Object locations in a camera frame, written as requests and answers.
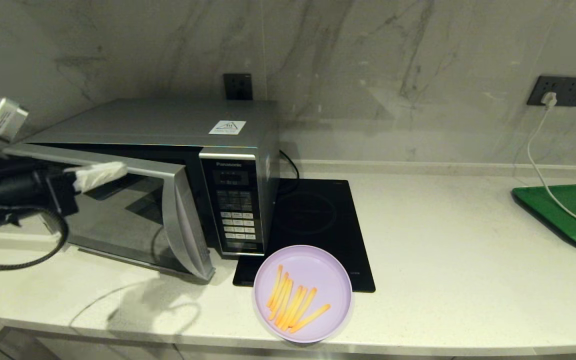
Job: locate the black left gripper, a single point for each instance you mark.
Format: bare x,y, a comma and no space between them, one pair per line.
63,192

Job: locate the dark glass microwave door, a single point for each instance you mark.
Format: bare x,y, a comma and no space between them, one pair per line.
133,225

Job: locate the purple round plate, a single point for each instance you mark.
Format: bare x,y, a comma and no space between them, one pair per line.
318,270

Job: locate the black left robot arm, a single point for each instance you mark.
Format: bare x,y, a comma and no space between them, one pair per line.
3,200

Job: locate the silver Panasonic microwave oven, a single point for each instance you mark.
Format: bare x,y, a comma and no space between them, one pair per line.
168,120

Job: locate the white warning sticker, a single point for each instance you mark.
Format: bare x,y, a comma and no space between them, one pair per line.
227,127

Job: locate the yellow french fry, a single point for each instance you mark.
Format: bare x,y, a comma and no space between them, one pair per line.
310,317
293,305
276,285
281,292
285,300
305,304
298,307

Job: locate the black induction cooktop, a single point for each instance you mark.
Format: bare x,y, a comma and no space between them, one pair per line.
318,215

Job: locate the white power plug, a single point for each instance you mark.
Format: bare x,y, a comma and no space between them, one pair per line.
548,99

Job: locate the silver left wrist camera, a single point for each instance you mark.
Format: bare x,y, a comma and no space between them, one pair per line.
5,117

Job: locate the small black wall socket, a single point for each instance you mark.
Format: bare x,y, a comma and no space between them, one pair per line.
238,86

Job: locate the wide black wall socket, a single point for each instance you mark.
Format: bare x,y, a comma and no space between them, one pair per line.
570,91

